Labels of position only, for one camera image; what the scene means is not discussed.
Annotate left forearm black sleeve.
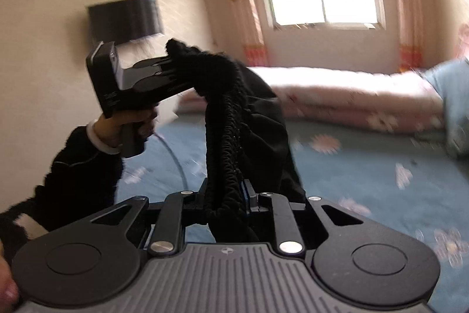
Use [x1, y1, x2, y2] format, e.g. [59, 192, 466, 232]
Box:
[1, 125, 123, 262]

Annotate light blue pillow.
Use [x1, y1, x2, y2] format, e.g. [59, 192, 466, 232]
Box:
[414, 58, 469, 159]

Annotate black pants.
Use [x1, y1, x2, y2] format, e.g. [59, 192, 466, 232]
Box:
[166, 39, 306, 243]

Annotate black wall television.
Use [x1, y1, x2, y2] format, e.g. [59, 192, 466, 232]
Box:
[87, 0, 164, 45]

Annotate blue floral bed sheet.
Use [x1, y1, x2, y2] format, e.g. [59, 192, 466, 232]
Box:
[117, 114, 468, 312]

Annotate pink floral rolled quilt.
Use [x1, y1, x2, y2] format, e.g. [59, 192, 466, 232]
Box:
[179, 65, 446, 134]

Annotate person's left hand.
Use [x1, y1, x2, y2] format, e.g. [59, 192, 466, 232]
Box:
[87, 108, 157, 153]

